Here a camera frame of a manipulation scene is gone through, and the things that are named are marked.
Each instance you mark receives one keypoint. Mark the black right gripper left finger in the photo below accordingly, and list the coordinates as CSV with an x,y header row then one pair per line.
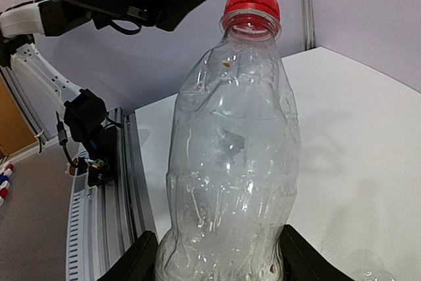
x,y
137,263

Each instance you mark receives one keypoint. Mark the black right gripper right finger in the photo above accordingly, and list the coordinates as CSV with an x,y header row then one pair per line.
x,y
301,262

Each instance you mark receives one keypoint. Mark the clear bottle with red ring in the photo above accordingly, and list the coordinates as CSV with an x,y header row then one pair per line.
x,y
234,159

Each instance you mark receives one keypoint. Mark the red bottle cap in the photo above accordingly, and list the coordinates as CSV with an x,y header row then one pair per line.
x,y
270,7

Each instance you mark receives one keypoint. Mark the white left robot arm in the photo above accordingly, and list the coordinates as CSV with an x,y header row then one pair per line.
x,y
19,24

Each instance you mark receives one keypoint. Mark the clear bottle near front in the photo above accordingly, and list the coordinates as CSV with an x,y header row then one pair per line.
x,y
365,265

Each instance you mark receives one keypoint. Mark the aluminium front table rail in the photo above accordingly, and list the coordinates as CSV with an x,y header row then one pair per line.
x,y
104,221

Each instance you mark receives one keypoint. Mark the right aluminium frame post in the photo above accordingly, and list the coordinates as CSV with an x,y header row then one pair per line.
x,y
309,39

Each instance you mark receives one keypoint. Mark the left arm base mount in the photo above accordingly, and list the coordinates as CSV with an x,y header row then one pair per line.
x,y
87,117

